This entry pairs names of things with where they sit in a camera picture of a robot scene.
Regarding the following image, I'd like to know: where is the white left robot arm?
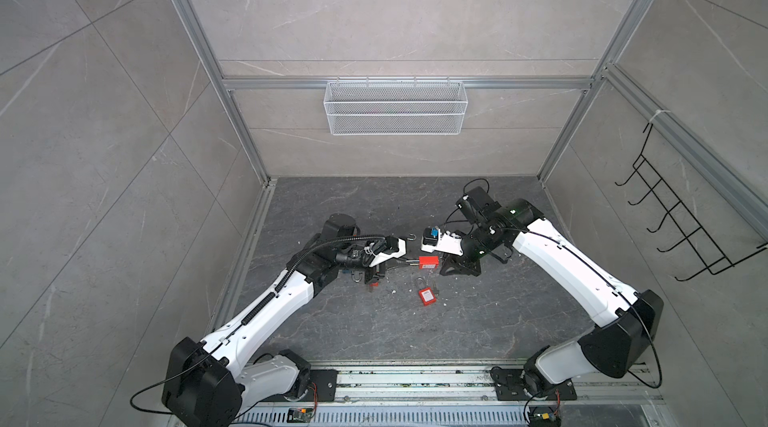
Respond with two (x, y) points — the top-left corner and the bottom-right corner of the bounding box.
(160, 214), (407, 426)

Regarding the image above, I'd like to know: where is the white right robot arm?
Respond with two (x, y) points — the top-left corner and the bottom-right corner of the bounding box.
(421, 187), (664, 398)

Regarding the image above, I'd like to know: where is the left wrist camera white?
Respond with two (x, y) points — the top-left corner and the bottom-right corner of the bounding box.
(364, 236), (407, 267)

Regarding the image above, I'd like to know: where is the white wire mesh basket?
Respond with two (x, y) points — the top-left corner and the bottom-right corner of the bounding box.
(323, 80), (469, 136)

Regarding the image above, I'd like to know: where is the metal base rail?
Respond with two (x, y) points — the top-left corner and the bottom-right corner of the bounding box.
(236, 359), (676, 426)

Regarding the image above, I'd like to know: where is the black wire hook rack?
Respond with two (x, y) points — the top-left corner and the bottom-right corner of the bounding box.
(614, 122), (767, 283)

